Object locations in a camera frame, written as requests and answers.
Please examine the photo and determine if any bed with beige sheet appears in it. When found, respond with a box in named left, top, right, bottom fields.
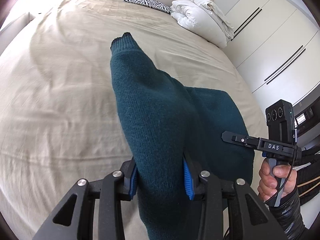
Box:
left=0, top=0, right=260, bottom=240

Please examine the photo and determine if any black and silver appliance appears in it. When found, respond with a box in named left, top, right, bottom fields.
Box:
left=291, top=97, right=320, bottom=137

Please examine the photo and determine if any person's right hand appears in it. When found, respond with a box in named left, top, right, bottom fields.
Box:
left=257, top=159, right=297, bottom=202

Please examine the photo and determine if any white wardrobe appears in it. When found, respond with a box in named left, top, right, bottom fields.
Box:
left=224, top=0, right=320, bottom=105

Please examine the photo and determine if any zebra print pillow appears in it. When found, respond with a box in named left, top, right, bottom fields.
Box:
left=123, top=0, right=173, bottom=14

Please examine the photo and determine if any teal knitted sweater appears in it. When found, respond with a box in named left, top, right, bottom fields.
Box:
left=110, top=32, right=255, bottom=240

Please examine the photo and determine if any person's right forearm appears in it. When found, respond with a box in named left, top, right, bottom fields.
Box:
left=269, top=187, right=320, bottom=240

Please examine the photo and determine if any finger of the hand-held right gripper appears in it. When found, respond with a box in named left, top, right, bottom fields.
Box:
left=221, top=131, right=261, bottom=151

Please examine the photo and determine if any thin black cable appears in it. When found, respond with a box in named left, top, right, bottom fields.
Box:
left=224, top=165, right=300, bottom=240

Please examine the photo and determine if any white folded duvet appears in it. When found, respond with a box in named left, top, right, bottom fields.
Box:
left=170, top=0, right=235, bottom=49

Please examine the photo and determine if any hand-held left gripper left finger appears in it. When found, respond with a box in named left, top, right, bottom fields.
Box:
left=31, top=159, right=139, bottom=240

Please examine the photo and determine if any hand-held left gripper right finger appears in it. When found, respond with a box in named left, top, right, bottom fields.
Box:
left=183, top=155, right=288, bottom=240

